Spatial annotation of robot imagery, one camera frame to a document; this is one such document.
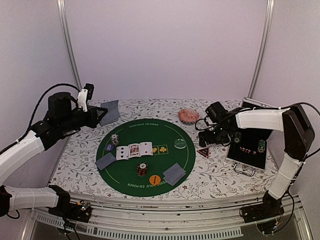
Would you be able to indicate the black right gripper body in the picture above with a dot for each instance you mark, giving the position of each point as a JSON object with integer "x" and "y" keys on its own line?
{"x": 219, "y": 136}

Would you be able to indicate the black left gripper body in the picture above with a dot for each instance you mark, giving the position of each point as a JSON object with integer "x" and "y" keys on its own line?
{"x": 74, "y": 125}

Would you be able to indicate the white chip stack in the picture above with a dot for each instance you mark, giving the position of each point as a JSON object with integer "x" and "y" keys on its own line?
{"x": 115, "y": 139}

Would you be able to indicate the blue round blind button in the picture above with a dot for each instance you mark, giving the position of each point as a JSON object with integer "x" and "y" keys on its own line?
{"x": 109, "y": 147}

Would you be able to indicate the clear green dealer button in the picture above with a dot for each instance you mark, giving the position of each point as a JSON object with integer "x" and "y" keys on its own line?
{"x": 180, "y": 143}

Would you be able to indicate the king face card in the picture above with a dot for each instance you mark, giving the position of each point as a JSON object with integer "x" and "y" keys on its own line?
{"x": 134, "y": 150}

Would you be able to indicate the blue dealt card player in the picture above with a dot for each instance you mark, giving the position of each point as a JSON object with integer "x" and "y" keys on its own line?
{"x": 105, "y": 161}

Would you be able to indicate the red pip face-up card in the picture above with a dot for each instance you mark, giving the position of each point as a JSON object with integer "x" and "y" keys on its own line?
{"x": 146, "y": 148}

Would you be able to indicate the blue patterned dealt card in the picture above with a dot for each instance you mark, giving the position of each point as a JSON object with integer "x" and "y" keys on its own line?
{"x": 174, "y": 177}

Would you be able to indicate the red chip stack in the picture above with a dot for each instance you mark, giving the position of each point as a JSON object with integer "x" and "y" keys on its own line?
{"x": 142, "y": 169}

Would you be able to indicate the orange round blind button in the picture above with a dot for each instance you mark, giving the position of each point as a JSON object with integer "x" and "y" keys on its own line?
{"x": 155, "y": 180}

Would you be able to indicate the three of spades card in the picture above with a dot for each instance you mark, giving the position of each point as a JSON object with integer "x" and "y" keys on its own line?
{"x": 122, "y": 153}

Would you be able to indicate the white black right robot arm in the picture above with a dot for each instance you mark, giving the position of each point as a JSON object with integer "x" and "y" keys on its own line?
{"x": 291, "y": 120}

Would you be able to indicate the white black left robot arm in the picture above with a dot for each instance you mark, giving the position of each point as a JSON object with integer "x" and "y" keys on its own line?
{"x": 66, "y": 115}

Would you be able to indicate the red black triangle token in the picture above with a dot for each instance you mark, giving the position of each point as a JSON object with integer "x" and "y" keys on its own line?
{"x": 205, "y": 152}

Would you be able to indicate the red patterned small bowl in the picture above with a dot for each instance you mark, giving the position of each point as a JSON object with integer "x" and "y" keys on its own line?
{"x": 188, "y": 116}

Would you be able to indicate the aluminium poker chip case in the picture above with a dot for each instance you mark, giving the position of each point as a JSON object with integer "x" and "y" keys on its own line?
{"x": 243, "y": 152}

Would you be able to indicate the green chip stack in case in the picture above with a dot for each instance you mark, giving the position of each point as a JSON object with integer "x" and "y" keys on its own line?
{"x": 261, "y": 148}

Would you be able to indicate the floral white tablecloth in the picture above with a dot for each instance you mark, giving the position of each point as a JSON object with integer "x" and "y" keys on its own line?
{"x": 211, "y": 178}

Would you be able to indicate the round green poker mat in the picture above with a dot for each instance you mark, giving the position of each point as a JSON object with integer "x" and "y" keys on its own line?
{"x": 122, "y": 175}

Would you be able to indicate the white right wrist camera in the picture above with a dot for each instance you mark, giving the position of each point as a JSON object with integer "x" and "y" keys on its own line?
{"x": 204, "y": 124}

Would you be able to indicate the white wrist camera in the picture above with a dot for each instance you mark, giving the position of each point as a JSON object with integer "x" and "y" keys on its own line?
{"x": 204, "y": 124}
{"x": 84, "y": 95}

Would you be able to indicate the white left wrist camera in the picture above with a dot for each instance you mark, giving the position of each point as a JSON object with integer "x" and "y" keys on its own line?
{"x": 84, "y": 95}

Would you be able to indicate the aluminium front rail frame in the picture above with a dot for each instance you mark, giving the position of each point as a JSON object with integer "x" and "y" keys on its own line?
{"x": 197, "y": 219}

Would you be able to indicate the right aluminium frame post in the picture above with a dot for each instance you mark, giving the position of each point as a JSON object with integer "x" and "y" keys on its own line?
{"x": 268, "y": 18}

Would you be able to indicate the aluminium frame post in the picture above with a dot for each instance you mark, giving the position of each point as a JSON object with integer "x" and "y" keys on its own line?
{"x": 268, "y": 18}
{"x": 62, "y": 13}

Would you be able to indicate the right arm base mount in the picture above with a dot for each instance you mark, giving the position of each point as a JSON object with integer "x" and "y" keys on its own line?
{"x": 270, "y": 216}

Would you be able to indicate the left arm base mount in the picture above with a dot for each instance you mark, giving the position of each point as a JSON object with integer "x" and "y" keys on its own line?
{"x": 80, "y": 211}

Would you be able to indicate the left aluminium frame post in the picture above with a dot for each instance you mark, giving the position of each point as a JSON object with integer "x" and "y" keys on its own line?
{"x": 62, "y": 13}

